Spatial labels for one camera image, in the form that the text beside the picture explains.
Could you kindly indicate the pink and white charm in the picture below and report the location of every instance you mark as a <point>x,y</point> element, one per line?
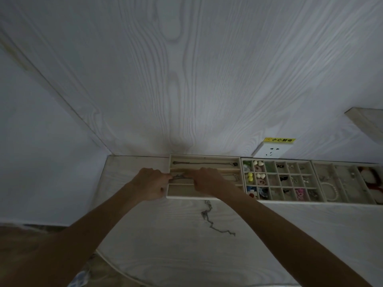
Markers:
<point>262,182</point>

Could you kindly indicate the beige wide-slot jewelry tray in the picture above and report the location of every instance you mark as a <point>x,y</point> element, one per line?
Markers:
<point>344,188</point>

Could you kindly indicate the beige long-slot jewelry tray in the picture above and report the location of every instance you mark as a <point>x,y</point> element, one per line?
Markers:
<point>182,189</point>

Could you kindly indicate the person's right hand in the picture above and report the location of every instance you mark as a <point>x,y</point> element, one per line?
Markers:
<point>209,180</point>

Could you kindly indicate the blue charm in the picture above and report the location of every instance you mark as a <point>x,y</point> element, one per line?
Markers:
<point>264,191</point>

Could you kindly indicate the green flower charm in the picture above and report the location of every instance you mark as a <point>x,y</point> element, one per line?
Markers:
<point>247,165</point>

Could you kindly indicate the white wall socket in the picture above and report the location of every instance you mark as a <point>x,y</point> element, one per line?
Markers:
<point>270,150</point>

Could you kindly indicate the light wooden wall shelf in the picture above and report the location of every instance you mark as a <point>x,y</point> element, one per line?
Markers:
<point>366,121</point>

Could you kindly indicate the small black charm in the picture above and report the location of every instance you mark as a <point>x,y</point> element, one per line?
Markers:
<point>284,178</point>

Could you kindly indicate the dark silver brooch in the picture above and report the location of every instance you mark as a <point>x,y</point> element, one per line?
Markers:
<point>313,193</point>

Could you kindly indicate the person's left hand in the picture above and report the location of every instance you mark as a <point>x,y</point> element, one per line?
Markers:
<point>151,183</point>

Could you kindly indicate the beige grid jewelry tray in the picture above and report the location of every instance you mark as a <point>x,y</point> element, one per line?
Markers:
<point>291,183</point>

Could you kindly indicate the pink hair clip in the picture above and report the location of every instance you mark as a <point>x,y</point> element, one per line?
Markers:
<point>300,193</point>

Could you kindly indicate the person's right fingers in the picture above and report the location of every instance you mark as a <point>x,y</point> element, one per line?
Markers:
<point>194,177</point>

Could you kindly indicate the person's right forearm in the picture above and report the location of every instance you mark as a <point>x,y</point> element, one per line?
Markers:
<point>287,236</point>

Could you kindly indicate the person's left fingers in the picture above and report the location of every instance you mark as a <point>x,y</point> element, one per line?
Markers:
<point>166,177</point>

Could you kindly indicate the red and white flower charm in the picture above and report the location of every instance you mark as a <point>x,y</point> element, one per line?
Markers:
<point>252,193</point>

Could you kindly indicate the black earrings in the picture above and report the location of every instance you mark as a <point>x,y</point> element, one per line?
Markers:
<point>280,166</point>

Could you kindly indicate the person's left forearm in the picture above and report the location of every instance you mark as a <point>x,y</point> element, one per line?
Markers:
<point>74,239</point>

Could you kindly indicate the yellow warning sticker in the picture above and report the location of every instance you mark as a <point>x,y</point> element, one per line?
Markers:
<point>279,140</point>

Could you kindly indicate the white heart beads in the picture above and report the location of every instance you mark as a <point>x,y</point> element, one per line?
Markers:
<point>259,163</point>

